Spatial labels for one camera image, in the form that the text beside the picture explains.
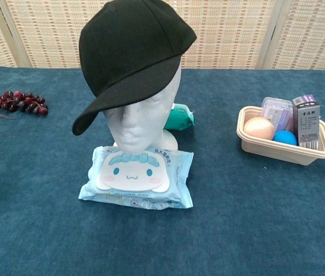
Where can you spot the black baseball cap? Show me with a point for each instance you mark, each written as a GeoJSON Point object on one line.
{"type": "Point", "coordinates": [127, 51]}

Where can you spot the white foam mannequin head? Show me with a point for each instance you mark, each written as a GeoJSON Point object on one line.
{"type": "Point", "coordinates": [139, 126]}

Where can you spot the green tissue pack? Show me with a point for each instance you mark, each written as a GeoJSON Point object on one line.
{"type": "Point", "coordinates": [181, 119]}

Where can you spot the blue cartoon wet wipes pack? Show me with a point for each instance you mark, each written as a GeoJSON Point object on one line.
{"type": "Point", "coordinates": [136, 178]}

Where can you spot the peach pink ball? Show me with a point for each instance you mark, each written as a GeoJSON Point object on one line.
{"type": "Point", "coordinates": [258, 128]}

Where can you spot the blue felt table cover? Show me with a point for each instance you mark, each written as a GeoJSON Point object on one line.
{"type": "Point", "coordinates": [237, 215]}

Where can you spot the clear purple plastic box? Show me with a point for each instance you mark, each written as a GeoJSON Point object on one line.
{"type": "Point", "coordinates": [277, 115]}

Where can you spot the beige plastic tray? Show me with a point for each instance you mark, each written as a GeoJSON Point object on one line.
{"type": "Point", "coordinates": [280, 153]}

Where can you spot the blue ball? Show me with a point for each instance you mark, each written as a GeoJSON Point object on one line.
{"type": "Point", "coordinates": [285, 138]}

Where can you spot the dark red grape bunch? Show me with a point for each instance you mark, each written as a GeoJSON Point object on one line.
{"type": "Point", "coordinates": [21, 102]}

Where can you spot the grey purple carton box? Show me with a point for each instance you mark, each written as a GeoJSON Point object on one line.
{"type": "Point", "coordinates": [309, 126]}

